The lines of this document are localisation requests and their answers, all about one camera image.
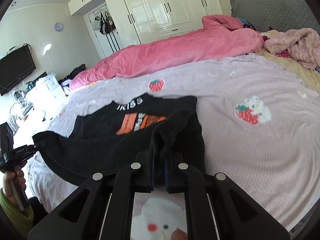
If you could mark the bags hanging on door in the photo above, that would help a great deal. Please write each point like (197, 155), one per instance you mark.
(103, 23)

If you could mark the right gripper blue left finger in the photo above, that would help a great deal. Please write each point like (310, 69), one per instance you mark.
(155, 162)

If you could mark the black long-sleeve sweater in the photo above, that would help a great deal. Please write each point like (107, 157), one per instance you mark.
(113, 136)

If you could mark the round wall clock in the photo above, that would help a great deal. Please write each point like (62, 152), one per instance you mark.
(58, 27)

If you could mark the pink fleece duvet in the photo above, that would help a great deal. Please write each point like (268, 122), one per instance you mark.
(221, 36)

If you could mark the grey quilted headboard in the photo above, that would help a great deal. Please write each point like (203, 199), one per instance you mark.
(280, 15)

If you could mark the white wardrobe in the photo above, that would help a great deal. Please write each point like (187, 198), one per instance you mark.
(145, 21)

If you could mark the dark clothes pile on chair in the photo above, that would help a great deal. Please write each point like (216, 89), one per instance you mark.
(74, 73)

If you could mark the right hand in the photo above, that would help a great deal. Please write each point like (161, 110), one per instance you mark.
(179, 234)

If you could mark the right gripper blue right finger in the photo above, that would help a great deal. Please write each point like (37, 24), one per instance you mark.
(174, 181)

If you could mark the white drawer cabinet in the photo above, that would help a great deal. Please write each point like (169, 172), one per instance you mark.
(47, 94)

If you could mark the yellow blanket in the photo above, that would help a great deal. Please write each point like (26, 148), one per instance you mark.
(284, 59)

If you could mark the black wall television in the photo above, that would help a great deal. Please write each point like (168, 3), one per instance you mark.
(15, 67)

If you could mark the fuzzy light pink garment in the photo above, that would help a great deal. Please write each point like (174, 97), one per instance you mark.
(302, 45)

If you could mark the lilac printed bed sheet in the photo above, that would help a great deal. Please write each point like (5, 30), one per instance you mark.
(260, 124)

